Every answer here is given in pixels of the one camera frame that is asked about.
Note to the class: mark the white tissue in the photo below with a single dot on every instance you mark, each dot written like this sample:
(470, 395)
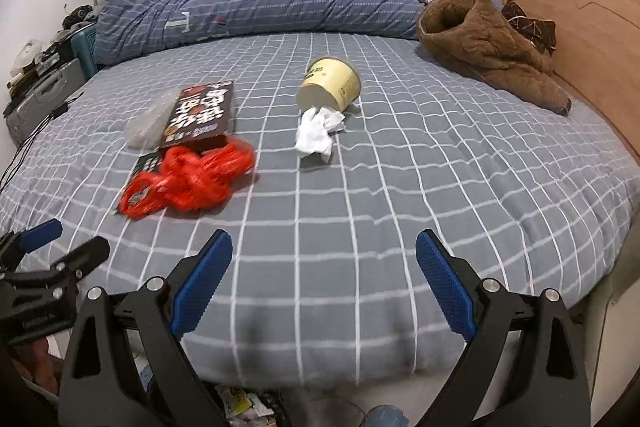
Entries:
(315, 137)

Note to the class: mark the person's left hand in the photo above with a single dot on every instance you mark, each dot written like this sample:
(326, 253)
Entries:
(42, 364)

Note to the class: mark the wooden headboard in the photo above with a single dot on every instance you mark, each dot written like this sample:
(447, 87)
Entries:
(590, 32)

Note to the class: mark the white rounded object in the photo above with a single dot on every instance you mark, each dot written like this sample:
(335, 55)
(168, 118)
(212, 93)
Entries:
(27, 52)

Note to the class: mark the dark brown patterned cloth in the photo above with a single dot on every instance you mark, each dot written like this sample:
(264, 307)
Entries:
(530, 27)

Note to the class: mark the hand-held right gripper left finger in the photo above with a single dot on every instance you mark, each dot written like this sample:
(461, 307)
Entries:
(200, 282)

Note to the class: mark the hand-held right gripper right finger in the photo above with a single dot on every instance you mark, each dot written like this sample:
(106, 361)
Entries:
(445, 282)

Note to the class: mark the grey checked bed sheet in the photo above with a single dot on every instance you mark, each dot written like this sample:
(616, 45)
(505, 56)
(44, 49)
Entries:
(375, 207)

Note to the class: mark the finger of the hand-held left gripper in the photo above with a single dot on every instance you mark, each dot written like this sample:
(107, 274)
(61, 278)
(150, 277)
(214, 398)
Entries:
(85, 257)
(37, 234)

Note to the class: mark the red plastic bag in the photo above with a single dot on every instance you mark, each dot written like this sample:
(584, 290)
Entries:
(195, 179)

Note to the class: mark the black bundle of items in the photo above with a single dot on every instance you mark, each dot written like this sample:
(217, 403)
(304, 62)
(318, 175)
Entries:
(77, 14)

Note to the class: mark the brown fleece garment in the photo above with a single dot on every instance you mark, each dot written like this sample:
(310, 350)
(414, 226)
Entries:
(490, 47)

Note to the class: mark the light blue object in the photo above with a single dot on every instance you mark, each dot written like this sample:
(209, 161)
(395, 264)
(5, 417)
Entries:
(387, 417)

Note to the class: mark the black trash bin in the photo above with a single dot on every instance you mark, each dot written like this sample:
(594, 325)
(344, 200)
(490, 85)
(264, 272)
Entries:
(300, 407)

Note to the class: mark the grey suitcase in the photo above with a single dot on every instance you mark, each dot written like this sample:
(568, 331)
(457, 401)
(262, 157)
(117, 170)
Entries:
(45, 97)

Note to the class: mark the yellow paper cup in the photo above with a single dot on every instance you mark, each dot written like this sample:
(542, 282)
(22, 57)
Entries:
(330, 82)

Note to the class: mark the blue striped duvet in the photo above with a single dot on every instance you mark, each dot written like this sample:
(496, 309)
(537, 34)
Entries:
(275, 2)

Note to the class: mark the yellow snack packet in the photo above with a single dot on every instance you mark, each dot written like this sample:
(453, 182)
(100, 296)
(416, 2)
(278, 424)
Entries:
(232, 399)

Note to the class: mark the brown cardboard box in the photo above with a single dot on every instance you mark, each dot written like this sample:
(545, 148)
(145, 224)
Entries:
(200, 114)

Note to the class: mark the clear bubble wrap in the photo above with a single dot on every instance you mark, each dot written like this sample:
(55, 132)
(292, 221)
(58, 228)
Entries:
(145, 124)

